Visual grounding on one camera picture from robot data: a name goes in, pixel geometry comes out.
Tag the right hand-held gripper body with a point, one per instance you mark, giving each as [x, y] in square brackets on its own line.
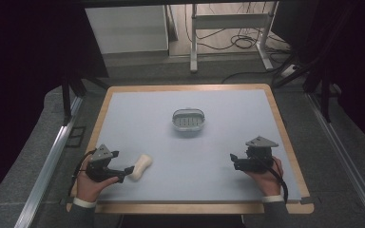
[259, 155]

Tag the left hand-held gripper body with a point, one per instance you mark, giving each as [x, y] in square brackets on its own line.
[99, 158]

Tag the cream bone-shaped soap bar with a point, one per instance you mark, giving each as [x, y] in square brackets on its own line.
[141, 167]

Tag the person's right hand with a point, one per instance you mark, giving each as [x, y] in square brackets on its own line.
[267, 182]

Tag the person's left hand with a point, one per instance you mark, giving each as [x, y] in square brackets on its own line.
[87, 186]

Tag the light blue table mat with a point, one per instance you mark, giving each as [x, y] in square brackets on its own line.
[187, 177]

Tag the grey oval soap dish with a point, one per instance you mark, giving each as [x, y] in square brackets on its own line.
[188, 120]

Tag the wooden table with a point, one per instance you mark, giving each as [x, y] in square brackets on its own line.
[183, 208]

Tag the black tripod stand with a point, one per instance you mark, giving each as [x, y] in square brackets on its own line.
[324, 95]
[69, 91]

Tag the white power strip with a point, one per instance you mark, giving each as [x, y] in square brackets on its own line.
[289, 71]

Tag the dark curtain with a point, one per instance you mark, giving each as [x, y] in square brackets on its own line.
[22, 63]
[355, 63]

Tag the white cabinet panel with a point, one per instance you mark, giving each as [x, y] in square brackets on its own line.
[126, 28]

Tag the black floor bracket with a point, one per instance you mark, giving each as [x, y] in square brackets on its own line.
[75, 136]

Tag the aluminium rail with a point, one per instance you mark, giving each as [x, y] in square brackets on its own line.
[345, 152]
[49, 164]

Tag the white metal desk frame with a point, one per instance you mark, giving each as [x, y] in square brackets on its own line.
[228, 20]

